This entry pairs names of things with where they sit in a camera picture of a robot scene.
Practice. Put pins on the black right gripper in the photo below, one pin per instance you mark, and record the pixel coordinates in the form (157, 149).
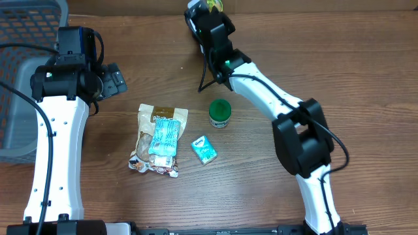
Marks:
(230, 26)

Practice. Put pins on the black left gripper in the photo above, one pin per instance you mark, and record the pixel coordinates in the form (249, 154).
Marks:
(113, 79)

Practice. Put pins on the yellow dish soap bottle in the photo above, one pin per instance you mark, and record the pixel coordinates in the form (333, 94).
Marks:
(212, 4)

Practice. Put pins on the green lidded jar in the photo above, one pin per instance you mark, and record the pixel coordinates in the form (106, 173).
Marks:
(220, 113)

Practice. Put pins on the brown snack bag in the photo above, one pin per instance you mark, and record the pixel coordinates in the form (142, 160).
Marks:
(140, 159)

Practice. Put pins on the teal wafer packet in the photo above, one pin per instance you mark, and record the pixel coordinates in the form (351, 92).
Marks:
(165, 138)

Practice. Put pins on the teal tissue pack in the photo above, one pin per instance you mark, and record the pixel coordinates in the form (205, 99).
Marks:
(204, 150)

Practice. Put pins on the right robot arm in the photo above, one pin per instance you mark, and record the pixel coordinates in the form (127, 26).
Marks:
(302, 140)

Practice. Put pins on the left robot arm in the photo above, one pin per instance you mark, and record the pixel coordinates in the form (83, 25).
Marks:
(62, 92)

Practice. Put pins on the white barcode scanner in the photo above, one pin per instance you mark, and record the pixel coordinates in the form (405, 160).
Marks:
(188, 19)

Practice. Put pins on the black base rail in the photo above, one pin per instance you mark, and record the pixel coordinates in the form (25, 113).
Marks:
(343, 229)

